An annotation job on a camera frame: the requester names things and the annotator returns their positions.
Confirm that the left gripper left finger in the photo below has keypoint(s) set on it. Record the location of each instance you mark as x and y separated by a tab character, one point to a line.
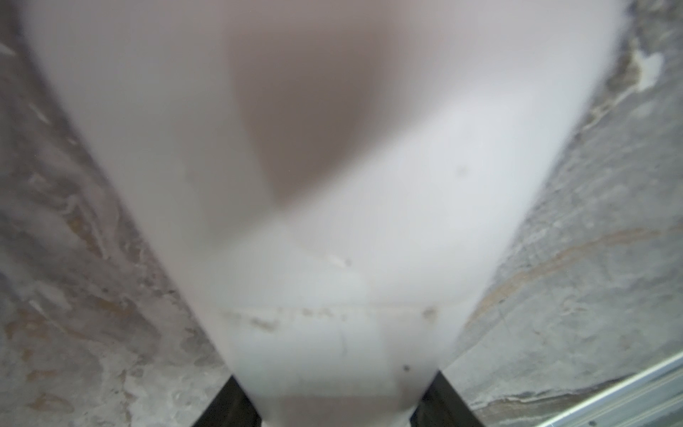
231	407

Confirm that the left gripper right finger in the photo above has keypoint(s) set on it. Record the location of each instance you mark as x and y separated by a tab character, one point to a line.
442	406

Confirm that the white air conditioner remote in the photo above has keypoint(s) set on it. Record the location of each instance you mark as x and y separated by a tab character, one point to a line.
330	184

